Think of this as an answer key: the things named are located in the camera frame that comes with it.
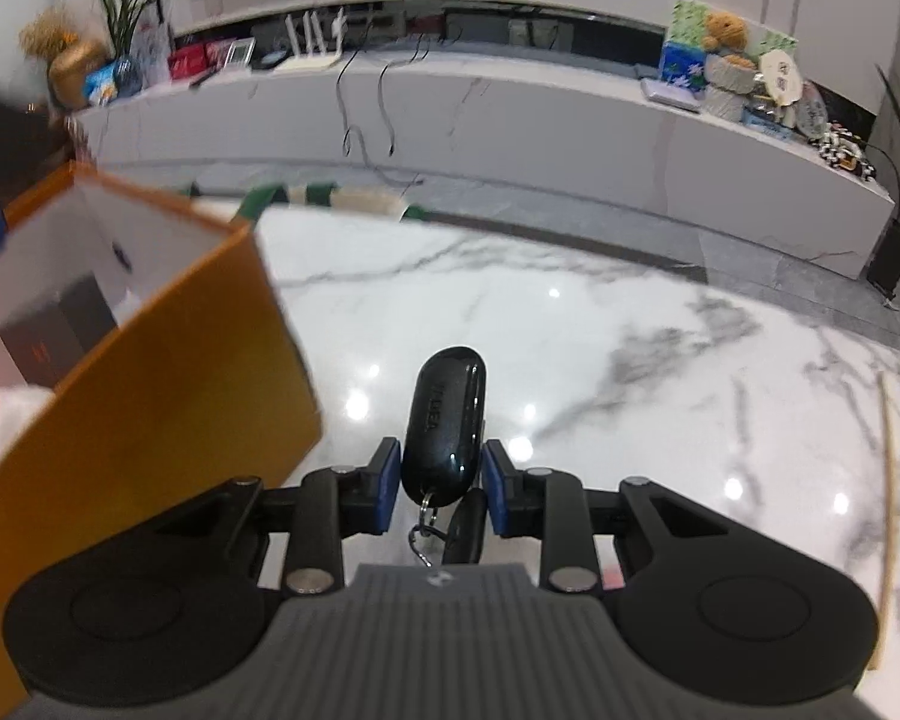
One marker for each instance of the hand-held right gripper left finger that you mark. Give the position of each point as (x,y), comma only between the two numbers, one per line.
(388,487)

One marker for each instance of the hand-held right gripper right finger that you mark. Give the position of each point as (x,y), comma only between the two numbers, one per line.
(495,491)

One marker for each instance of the black key fob with keyring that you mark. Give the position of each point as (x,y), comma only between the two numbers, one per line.
(446,420)

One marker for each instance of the dark grey square box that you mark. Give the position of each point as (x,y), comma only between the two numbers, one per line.
(52,337)

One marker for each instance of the white plush dog toy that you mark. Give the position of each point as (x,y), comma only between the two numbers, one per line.
(7,420)

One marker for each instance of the orange storage box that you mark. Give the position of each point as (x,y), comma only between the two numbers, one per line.
(157,405)

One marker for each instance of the white marble desktop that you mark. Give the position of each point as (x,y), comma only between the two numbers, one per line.
(570,330)

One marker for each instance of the golden vase with dried flowers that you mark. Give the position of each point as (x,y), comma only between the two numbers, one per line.
(75,67)

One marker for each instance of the blue snack box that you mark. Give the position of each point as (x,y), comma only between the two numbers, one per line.
(101,84)

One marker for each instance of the green plant with thin leaves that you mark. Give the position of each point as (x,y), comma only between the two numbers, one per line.
(127,15)

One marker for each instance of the red box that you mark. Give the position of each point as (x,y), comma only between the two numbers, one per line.
(189,61)

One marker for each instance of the green and white striped strip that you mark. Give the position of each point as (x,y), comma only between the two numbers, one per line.
(322,195)

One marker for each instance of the white marble TV cabinet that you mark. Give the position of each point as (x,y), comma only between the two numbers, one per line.
(540,135)

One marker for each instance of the white router with antennas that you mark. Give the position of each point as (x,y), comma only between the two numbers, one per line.
(313,52)

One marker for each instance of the long wooden stick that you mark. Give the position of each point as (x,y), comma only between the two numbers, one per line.
(891,480)

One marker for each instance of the white flat device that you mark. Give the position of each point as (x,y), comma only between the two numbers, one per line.
(669,94)

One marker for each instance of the woven white basket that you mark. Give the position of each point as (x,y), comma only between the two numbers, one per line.
(727,86)

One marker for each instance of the green and blue painting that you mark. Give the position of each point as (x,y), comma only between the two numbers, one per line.
(686,45)

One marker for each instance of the checkered toy car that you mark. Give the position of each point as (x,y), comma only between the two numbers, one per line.
(844,151)

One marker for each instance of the translucent round hand fan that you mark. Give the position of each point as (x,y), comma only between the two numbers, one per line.
(814,109)

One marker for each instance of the white round hand fan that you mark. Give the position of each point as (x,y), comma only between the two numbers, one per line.
(781,76)

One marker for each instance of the brown teddy bear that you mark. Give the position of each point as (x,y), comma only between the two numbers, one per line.
(726,31)

